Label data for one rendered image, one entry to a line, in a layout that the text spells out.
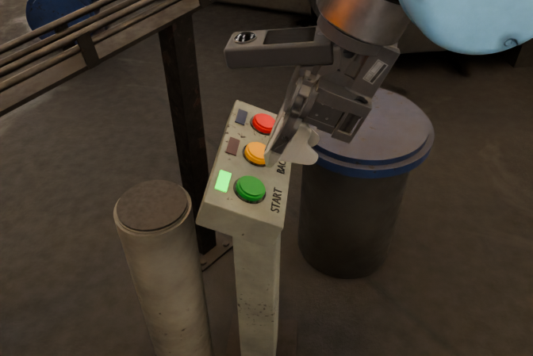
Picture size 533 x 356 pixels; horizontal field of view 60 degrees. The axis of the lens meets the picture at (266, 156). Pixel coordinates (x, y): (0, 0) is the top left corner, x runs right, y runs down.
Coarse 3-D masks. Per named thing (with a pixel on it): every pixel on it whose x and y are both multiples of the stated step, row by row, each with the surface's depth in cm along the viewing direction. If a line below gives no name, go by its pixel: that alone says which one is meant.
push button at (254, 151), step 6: (252, 144) 68; (258, 144) 69; (264, 144) 69; (246, 150) 67; (252, 150) 67; (258, 150) 68; (252, 156) 67; (258, 156) 67; (258, 162) 67; (264, 162) 67
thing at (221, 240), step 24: (192, 24) 89; (168, 48) 90; (192, 48) 92; (168, 72) 94; (192, 72) 94; (168, 96) 99; (192, 96) 97; (192, 120) 101; (192, 144) 104; (192, 168) 108; (192, 192) 114; (216, 240) 132
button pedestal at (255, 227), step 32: (224, 128) 78; (224, 160) 65; (224, 192) 61; (224, 224) 61; (256, 224) 60; (256, 256) 76; (256, 288) 82; (256, 320) 88; (288, 320) 113; (256, 352) 96; (288, 352) 107
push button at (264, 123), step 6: (258, 114) 74; (264, 114) 75; (252, 120) 74; (258, 120) 73; (264, 120) 74; (270, 120) 74; (258, 126) 72; (264, 126) 72; (270, 126) 73; (264, 132) 73
